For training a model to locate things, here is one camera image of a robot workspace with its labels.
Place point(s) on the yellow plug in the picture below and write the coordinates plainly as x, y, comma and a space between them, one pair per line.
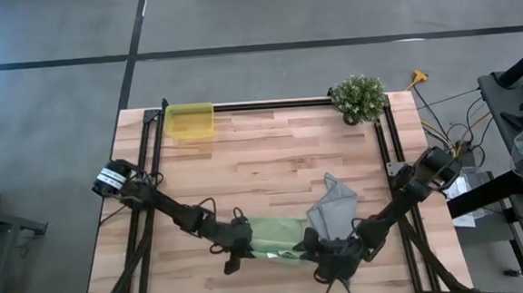
418, 78

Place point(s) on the green microfiber towel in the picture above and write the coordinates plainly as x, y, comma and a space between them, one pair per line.
276, 236

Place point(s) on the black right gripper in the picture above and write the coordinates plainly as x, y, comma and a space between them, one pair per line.
336, 260

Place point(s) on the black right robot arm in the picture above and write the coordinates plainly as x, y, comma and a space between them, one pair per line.
395, 210

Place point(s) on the grey desk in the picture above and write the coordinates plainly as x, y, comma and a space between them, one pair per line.
517, 158

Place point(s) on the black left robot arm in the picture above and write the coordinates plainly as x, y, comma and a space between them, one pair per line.
165, 203

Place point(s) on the bushy potted plant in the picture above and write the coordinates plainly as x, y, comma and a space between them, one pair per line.
358, 99

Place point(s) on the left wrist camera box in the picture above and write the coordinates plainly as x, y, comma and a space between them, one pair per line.
232, 264

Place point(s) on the black aluminium table frame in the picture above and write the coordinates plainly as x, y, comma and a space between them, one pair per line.
263, 105

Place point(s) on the grey microfiber towel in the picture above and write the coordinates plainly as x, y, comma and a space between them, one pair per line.
335, 205

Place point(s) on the white papers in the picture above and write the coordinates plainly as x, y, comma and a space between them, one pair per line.
460, 198

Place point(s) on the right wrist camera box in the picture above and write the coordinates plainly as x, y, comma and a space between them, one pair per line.
311, 240

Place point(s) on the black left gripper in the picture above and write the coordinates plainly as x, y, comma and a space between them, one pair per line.
235, 239

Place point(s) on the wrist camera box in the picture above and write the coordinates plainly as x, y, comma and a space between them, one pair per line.
232, 264
311, 240

